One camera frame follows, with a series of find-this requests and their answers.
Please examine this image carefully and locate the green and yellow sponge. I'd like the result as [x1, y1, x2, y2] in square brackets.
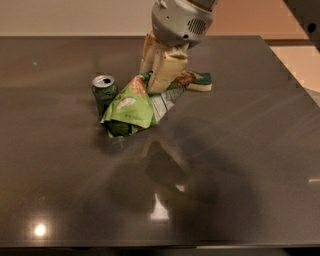
[187, 72, 212, 92]

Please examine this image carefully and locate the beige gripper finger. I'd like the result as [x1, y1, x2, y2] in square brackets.
[139, 32, 169, 74]
[147, 47, 188, 94]

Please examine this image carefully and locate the green soda can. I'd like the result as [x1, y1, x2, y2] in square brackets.
[92, 74, 119, 118]

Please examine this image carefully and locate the green rice chip bag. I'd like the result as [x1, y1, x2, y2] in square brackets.
[100, 71, 198, 138]

